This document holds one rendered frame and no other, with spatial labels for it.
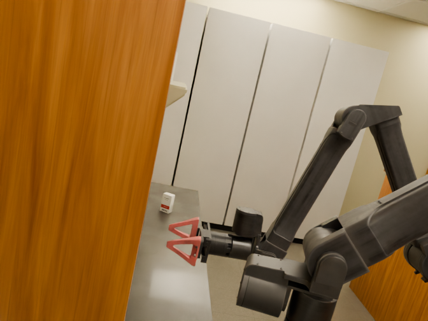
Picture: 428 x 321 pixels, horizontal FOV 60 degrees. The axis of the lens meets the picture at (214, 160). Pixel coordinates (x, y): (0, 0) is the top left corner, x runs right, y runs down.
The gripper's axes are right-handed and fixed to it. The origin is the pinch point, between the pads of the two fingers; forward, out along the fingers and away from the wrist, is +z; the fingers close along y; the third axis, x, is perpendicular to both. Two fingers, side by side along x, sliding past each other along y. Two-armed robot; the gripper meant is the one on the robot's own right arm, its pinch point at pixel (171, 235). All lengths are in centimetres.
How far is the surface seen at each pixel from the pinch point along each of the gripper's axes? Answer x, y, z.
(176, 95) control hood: -34.8, 27.2, 4.8
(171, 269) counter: 20.7, -21.0, -3.0
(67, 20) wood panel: -41, 35, 19
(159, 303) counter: 20.7, -3.0, -0.8
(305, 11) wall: -133, -329, -106
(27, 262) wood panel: -8.4, 35.2, 20.5
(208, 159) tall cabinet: 39, -284, -34
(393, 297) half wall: 87, -152, -179
